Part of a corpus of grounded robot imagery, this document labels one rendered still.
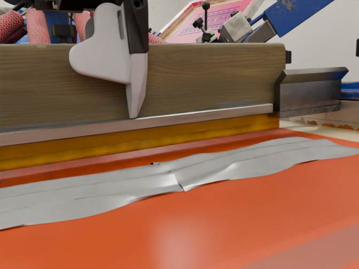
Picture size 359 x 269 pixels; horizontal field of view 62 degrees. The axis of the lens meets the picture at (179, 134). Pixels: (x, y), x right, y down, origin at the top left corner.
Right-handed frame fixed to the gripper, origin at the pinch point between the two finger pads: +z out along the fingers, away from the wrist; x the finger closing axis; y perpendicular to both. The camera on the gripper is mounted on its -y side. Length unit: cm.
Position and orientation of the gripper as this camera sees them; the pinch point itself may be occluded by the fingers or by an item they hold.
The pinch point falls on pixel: (131, 101)
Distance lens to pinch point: 28.8
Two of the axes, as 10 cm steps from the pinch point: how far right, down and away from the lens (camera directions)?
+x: 4.2, 1.5, -9.0
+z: 0.6, 9.8, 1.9
